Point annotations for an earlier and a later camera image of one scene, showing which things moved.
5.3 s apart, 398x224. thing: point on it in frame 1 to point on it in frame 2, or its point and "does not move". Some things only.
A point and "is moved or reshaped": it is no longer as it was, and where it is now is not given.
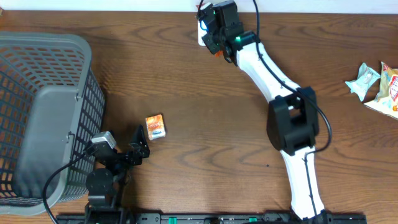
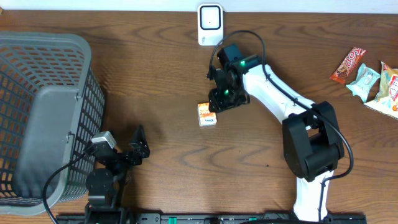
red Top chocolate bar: (219, 53) is moved or reshaped
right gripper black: (212, 47) to (217, 106)
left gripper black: (140, 152) does not move
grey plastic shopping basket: (51, 111) does not move
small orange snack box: (155, 127) to (206, 117)
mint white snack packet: (366, 76) does not move
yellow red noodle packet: (387, 101) does not move
